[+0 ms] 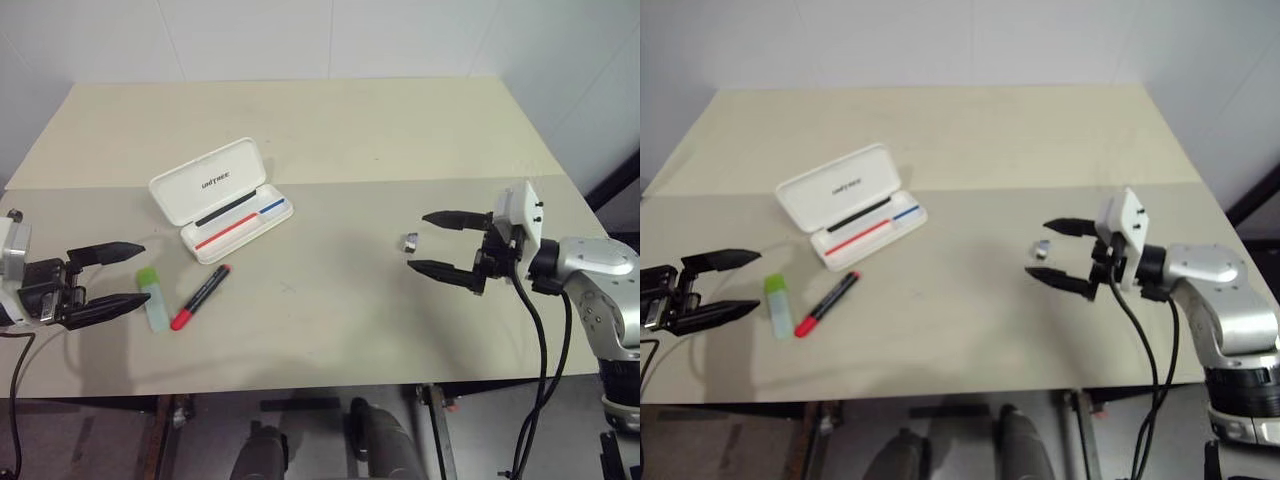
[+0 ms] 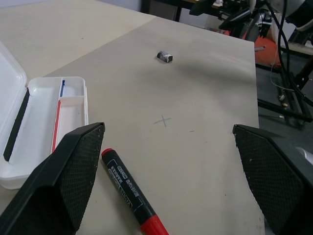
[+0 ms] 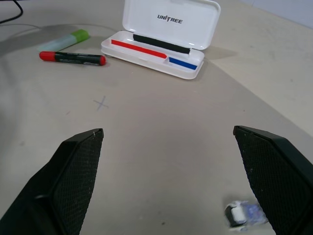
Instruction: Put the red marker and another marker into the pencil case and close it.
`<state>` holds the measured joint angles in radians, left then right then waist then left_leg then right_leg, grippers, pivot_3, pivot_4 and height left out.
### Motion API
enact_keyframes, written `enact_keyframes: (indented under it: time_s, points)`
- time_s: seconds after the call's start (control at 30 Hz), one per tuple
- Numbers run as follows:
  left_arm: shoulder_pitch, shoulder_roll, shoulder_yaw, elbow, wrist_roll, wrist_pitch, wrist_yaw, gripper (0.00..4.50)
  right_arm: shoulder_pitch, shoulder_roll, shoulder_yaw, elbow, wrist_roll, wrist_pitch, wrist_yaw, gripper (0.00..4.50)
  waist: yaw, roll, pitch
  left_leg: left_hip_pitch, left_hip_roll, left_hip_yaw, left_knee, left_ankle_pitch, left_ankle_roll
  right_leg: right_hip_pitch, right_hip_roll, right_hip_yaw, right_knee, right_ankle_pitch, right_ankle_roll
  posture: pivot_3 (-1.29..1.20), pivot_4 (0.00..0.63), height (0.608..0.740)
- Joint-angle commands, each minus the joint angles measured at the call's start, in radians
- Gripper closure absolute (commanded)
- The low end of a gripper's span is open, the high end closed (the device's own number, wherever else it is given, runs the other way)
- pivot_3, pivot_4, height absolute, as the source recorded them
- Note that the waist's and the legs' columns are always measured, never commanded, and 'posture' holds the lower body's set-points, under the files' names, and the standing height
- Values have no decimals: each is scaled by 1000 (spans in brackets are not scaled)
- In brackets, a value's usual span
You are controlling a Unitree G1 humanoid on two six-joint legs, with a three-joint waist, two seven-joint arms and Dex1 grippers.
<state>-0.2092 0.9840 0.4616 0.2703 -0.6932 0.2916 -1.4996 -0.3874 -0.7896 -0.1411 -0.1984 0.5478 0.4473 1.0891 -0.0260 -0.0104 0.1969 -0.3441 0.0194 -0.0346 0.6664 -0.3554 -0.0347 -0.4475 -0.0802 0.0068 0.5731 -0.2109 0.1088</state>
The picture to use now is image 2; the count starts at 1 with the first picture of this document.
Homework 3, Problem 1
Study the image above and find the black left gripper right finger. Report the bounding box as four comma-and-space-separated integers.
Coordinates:
232, 124, 313, 235

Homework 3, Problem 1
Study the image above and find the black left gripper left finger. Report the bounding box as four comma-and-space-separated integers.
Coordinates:
0, 122, 106, 235

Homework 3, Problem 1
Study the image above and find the white plastic pencil case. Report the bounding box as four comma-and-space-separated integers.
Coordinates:
0, 40, 89, 190

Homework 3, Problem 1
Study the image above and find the black red whiteboard marker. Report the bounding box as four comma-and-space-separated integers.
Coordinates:
101, 147, 170, 235

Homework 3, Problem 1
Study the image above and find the orange rounded object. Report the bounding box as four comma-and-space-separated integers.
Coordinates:
254, 31, 282, 70

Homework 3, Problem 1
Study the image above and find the small grey worn eraser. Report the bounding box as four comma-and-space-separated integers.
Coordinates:
156, 50, 175, 64

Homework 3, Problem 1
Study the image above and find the black machine equipment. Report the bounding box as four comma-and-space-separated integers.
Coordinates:
190, 0, 272, 41

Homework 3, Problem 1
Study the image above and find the black hanging cable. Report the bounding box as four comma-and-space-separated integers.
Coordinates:
266, 0, 313, 106

